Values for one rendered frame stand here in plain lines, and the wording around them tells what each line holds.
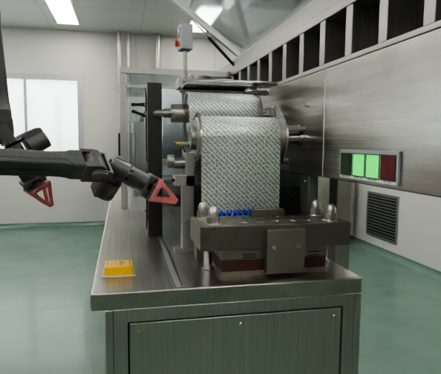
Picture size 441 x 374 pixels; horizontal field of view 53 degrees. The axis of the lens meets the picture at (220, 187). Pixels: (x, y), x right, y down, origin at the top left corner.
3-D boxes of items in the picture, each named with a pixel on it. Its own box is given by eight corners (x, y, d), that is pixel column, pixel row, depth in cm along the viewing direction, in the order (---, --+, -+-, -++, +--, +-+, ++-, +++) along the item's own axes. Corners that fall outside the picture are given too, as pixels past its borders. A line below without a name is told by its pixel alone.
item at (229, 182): (200, 217, 129) (201, 153, 127) (278, 215, 134) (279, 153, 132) (201, 217, 129) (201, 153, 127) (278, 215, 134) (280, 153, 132)
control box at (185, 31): (173, 51, 185) (173, 26, 184) (188, 52, 187) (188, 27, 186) (177, 47, 179) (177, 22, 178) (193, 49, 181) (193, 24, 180)
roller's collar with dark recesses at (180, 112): (170, 122, 158) (170, 105, 158) (186, 123, 159) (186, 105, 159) (171, 122, 152) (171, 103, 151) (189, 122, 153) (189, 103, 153)
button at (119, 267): (105, 268, 118) (105, 260, 118) (132, 268, 119) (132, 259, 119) (104, 277, 111) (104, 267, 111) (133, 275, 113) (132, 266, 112)
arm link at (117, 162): (109, 160, 118) (114, 150, 123) (98, 179, 121) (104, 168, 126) (132, 173, 119) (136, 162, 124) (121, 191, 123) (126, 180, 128)
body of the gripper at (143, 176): (145, 199, 120) (121, 185, 118) (143, 194, 130) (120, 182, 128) (157, 177, 120) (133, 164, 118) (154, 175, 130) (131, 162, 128)
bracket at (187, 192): (171, 249, 140) (171, 152, 137) (191, 248, 141) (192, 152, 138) (173, 254, 135) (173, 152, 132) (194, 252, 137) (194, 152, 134)
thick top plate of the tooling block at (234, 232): (190, 237, 125) (190, 216, 124) (323, 232, 133) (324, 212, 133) (200, 251, 109) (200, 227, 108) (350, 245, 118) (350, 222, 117)
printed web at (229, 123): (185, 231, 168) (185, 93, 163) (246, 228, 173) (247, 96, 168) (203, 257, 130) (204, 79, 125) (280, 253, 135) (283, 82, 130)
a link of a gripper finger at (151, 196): (171, 214, 121) (141, 197, 119) (168, 210, 128) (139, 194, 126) (184, 191, 122) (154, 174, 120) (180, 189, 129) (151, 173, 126)
